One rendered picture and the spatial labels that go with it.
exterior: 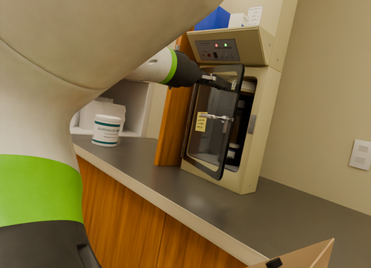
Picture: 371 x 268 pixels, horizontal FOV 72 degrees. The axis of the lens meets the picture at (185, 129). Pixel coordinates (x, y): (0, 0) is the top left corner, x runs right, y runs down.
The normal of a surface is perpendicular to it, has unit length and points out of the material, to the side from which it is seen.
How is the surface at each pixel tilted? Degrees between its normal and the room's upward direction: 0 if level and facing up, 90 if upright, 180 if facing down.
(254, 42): 135
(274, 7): 90
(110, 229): 90
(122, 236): 90
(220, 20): 90
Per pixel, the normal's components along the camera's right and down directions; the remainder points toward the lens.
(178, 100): 0.70, 0.20
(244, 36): -0.62, 0.65
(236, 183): -0.69, -0.07
